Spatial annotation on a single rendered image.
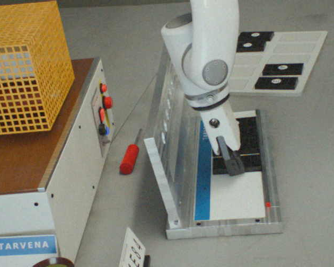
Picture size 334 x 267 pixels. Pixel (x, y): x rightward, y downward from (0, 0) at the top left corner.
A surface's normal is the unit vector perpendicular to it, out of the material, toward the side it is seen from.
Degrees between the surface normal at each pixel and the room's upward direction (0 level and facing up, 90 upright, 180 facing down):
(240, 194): 0
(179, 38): 91
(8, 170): 0
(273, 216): 0
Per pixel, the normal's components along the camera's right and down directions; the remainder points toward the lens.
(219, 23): 0.25, -0.04
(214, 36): 0.14, 0.18
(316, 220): -0.14, -0.87
